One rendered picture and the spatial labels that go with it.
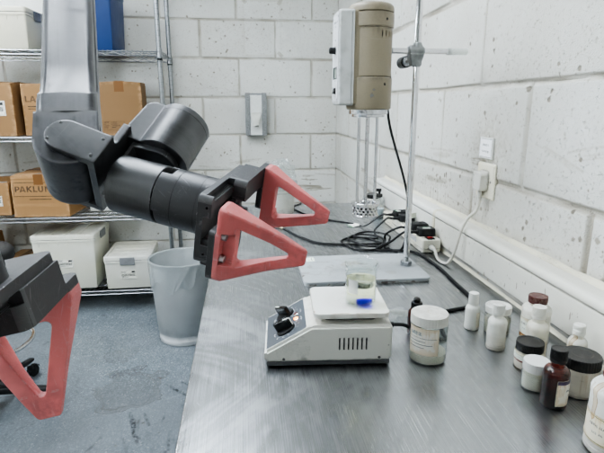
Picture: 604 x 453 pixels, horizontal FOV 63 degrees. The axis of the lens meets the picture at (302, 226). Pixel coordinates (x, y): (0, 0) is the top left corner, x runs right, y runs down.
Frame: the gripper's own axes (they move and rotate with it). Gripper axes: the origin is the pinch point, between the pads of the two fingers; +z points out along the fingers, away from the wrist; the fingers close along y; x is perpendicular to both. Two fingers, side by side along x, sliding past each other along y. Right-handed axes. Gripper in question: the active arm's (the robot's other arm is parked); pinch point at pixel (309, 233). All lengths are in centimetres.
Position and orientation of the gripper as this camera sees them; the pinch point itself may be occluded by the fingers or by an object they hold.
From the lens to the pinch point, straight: 45.6
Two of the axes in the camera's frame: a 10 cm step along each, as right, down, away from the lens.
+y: 2.4, -3.8, 8.9
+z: 9.6, 2.5, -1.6
